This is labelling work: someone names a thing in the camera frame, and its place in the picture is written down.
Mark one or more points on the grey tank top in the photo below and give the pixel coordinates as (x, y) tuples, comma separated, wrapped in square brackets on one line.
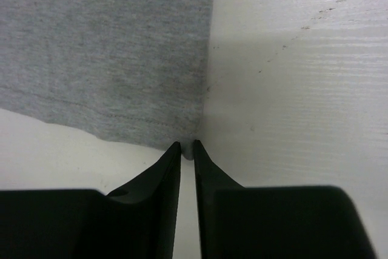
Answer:
[(130, 71)]

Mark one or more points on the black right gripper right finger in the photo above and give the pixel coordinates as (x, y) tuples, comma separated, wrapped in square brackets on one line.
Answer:
[(274, 222)]

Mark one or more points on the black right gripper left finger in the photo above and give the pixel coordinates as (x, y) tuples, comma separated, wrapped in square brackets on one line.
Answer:
[(135, 220)]

